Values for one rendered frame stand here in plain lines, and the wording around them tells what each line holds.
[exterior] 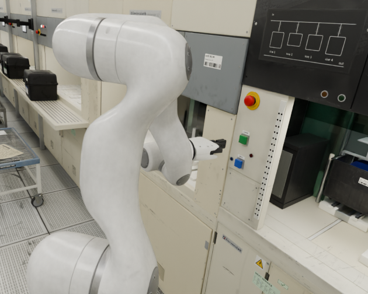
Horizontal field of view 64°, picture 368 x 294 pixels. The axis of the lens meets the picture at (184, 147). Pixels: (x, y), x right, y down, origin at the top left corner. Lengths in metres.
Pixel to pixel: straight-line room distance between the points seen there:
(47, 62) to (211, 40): 2.68
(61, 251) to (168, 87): 0.33
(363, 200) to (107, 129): 1.17
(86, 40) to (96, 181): 0.21
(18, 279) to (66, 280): 1.72
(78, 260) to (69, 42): 0.35
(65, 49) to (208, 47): 0.83
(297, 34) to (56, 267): 0.88
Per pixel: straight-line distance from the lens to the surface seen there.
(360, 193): 1.42
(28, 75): 3.11
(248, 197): 1.19
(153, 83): 0.43
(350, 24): 0.95
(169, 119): 0.73
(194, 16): 1.36
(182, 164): 0.77
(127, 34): 0.46
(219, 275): 1.47
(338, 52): 0.95
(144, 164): 0.85
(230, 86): 1.16
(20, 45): 5.15
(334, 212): 1.49
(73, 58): 0.49
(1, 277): 2.32
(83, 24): 0.50
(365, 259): 1.25
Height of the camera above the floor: 1.54
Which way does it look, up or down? 21 degrees down
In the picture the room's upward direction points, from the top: 7 degrees clockwise
